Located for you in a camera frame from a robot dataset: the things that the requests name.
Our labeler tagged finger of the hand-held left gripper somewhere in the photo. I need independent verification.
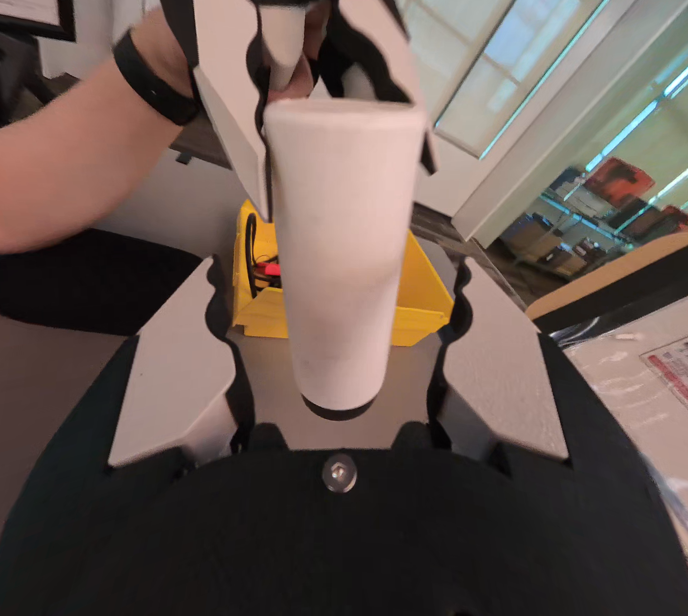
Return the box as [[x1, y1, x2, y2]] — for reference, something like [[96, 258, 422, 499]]
[[339, 0, 440, 177], [191, 0, 276, 223]]

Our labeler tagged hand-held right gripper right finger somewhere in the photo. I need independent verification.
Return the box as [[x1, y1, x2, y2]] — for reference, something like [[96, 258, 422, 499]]
[[427, 256, 570, 468]]

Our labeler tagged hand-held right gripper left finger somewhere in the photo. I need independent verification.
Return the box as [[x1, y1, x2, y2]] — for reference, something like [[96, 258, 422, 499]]
[[106, 254, 256, 468]]

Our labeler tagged yellow plastic bin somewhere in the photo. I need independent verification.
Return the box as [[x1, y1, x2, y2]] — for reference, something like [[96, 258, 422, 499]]
[[232, 199, 455, 347]]

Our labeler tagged white tumbler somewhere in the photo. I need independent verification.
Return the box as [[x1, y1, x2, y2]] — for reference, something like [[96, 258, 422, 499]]
[[262, 99, 428, 420]]

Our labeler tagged person's left forearm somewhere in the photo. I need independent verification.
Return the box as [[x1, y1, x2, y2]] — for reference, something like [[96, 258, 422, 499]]
[[0, 57, 186, 254]]

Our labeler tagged person's left hand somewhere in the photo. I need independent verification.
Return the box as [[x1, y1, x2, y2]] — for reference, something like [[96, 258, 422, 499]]
[[129, 0, 331, 103]]

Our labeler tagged black wristband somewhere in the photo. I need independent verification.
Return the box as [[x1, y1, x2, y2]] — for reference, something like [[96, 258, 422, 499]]
[[113, 30, 202, 126]]

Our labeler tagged white framed window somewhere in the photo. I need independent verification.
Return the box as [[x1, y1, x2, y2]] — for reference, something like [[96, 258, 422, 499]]
[[349, 0, 688, 160]]

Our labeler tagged acrylic tabletop sign stand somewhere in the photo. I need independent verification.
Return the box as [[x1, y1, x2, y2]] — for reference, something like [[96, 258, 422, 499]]
[[526, 231, 688, 547]]

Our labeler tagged storage shelf with boxes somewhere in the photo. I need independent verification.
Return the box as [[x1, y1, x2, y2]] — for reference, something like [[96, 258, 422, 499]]
[[500, 156, 688, 281]]

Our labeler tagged black cable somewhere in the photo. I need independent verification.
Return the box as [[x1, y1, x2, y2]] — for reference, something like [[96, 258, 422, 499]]
[[244, 213, 280, 300]]

